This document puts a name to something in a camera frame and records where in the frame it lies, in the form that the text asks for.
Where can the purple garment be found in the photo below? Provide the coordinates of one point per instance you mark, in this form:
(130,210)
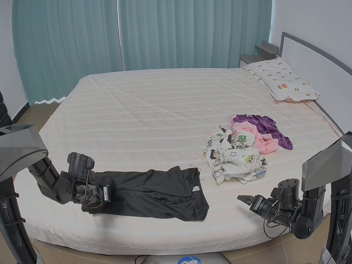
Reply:
(275,132)

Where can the bed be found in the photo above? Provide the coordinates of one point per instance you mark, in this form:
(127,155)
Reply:
(154,114)

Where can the grey bedside table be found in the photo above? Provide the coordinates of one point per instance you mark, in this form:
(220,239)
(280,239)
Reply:
(258,55)

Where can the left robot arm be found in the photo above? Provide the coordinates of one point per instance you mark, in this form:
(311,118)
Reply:
(49,175)

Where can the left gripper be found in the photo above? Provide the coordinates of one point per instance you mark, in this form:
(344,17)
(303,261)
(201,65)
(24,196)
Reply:
(90,195)

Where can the white printed garment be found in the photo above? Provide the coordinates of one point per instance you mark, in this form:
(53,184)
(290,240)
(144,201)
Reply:
(236,161)

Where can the white printed pillow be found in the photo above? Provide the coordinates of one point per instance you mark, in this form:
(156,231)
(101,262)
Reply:
(283,78)

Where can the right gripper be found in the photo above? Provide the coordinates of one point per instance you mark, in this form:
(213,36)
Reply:
(264,206)

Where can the blue-green curtain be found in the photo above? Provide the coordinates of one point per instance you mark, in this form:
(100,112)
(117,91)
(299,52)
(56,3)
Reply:
(192,26)
(68,37)

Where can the black chair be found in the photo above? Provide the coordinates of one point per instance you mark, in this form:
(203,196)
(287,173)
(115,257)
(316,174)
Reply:
(4,109)

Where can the pink garment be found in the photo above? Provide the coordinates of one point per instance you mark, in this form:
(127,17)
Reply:
(264,145)

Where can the black T-shirt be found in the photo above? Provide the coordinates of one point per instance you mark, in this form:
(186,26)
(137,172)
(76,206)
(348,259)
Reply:
(154,194)

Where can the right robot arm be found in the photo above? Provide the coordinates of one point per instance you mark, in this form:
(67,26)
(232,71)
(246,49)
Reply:
(319,175)

